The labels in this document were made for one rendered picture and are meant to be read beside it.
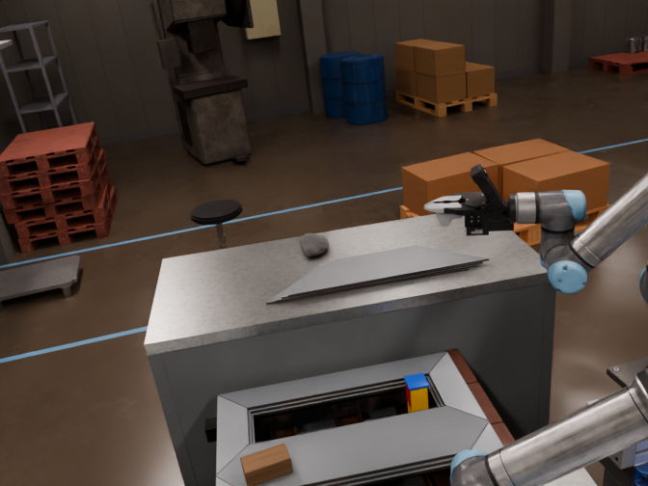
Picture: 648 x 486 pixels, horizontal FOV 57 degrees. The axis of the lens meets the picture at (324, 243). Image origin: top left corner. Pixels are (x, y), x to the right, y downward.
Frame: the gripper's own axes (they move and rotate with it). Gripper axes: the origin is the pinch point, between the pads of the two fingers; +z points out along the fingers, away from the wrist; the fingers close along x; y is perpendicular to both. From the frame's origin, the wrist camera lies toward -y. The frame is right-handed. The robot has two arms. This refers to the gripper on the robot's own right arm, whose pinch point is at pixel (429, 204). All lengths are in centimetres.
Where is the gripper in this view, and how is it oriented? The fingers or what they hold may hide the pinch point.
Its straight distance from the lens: 148.7
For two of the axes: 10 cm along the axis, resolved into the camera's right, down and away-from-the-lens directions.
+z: -9.7, 0.3, 2.3
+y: 1.5, 8.4, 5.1
